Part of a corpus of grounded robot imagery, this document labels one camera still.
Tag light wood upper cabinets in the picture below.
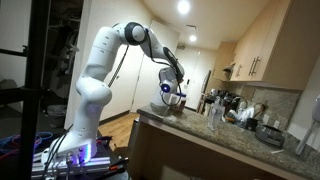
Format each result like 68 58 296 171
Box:
213 0 320 92

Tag black metal stand frame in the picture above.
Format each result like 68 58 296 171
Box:
0 0 52 180

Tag white dishes in rack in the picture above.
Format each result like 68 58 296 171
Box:
229 101 256 126

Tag curved chrome faucet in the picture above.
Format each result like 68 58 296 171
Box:
231 95 250 112

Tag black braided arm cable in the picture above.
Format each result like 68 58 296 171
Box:
107 44 131 89

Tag dark round waste basket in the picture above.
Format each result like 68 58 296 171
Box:
46 103 68 128

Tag blue cable bundle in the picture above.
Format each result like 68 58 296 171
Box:
0 131 55 157

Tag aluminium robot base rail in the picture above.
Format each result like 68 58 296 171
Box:
31 151 113 178

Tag white paper towel roll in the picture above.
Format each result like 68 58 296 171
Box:
150 75 173 108

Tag hanging dark clothes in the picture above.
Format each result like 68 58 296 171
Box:
49 18 82 86

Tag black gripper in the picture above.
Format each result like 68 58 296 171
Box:
165 92 183 107

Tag clear plastic bottle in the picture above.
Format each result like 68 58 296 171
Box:
206 96 225 132

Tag orange handled clamp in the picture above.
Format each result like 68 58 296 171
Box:
107 159 130 172
95 135 113 143

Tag white door with keypad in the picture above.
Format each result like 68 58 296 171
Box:
183 46 218 111

